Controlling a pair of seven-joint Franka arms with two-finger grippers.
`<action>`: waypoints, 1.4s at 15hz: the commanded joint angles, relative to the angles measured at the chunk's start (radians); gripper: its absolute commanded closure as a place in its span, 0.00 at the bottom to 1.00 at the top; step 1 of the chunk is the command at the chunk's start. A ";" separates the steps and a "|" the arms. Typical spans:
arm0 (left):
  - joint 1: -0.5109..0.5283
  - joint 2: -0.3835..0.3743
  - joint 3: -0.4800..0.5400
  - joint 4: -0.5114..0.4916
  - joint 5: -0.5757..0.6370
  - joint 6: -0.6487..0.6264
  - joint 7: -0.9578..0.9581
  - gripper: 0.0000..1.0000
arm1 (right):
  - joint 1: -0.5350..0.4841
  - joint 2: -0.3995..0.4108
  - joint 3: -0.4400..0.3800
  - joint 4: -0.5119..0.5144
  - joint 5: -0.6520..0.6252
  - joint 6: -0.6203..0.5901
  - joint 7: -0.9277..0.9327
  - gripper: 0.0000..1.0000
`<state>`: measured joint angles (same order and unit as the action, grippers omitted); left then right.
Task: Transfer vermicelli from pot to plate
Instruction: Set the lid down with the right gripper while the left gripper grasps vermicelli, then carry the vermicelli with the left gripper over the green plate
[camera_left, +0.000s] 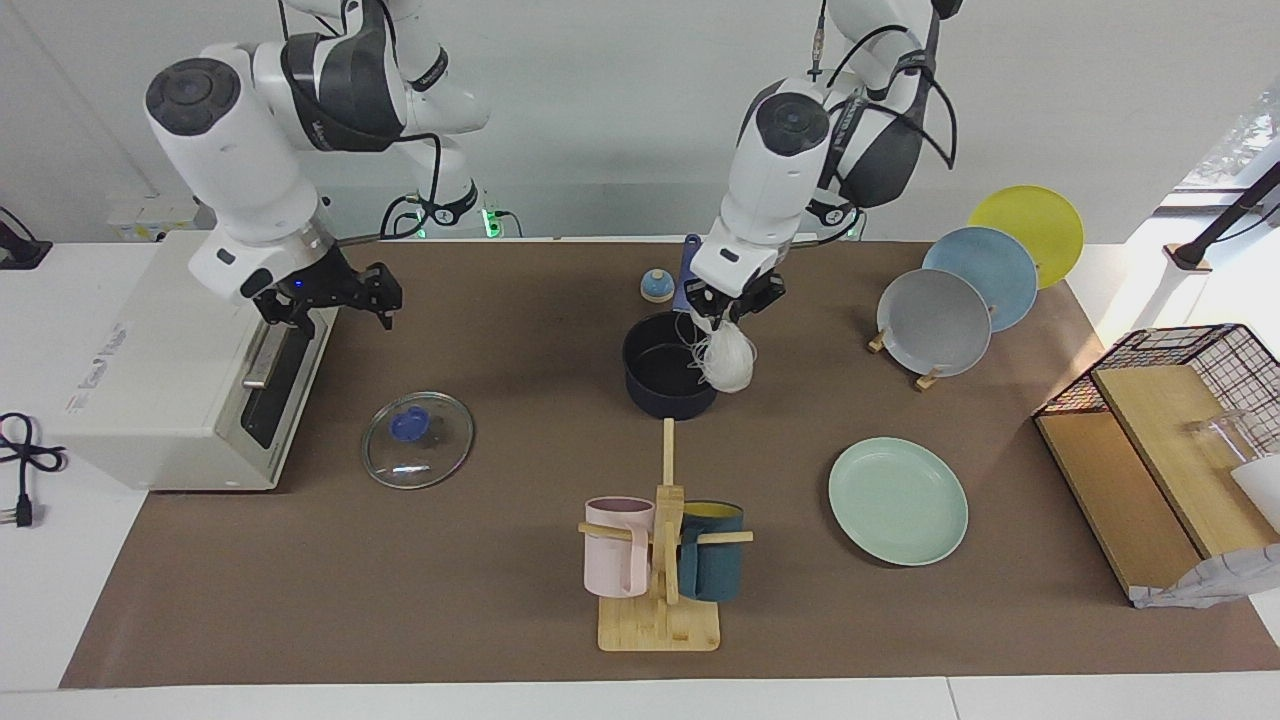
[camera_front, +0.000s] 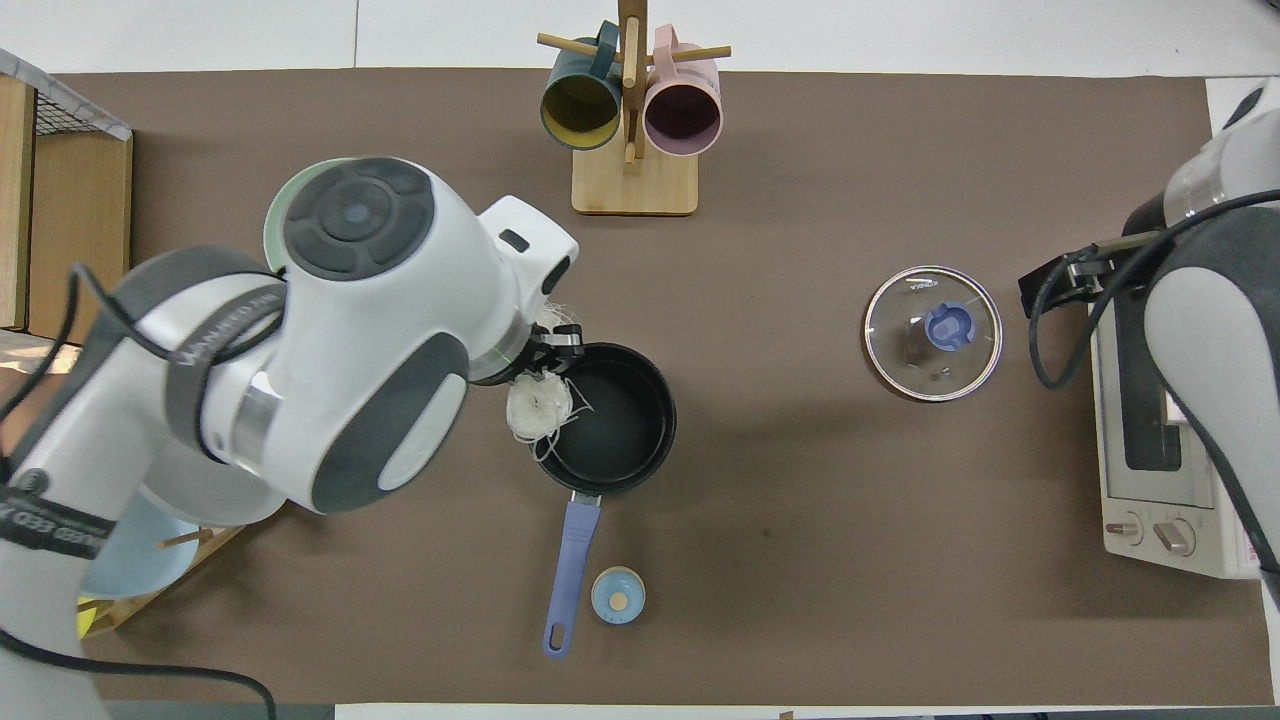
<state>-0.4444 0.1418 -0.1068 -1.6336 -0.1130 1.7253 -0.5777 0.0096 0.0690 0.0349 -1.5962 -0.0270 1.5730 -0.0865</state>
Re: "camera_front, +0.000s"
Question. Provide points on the glass lid with blue knob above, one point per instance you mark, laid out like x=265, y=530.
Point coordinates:
x=932, y=335

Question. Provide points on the brown table mat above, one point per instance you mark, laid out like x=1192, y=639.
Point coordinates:
x=800, y=500

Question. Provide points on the small blue round jar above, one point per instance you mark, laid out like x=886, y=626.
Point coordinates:
x=618, y=595

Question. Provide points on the wooden mug tree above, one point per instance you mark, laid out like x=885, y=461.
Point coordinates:
x=635, y=185

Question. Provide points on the dark teal mug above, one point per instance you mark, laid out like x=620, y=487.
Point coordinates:
x=580, y=105

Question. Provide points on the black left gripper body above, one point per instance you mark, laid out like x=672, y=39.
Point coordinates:
x=548, y=358

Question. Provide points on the yellow plate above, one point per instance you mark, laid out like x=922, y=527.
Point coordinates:
x=86, y=618

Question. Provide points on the beige toaster oven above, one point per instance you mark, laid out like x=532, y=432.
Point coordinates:
x=1130, y=500

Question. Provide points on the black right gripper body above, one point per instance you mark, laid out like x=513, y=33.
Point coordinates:
x=1065, y=275

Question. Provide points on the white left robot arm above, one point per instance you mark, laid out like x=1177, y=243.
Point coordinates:
x=380, y=330

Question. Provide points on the pink mug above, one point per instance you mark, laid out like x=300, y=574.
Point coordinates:
x=682, y=115

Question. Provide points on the light green plate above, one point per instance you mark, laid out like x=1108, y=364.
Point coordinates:
x=275, y=215

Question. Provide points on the light blue plate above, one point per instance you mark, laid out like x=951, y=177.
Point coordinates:
x=140, y=560

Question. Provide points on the wooden plate rack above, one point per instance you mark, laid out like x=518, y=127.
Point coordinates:
x=150, y=595

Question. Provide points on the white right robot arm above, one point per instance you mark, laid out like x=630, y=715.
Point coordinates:
x=1210, y=330

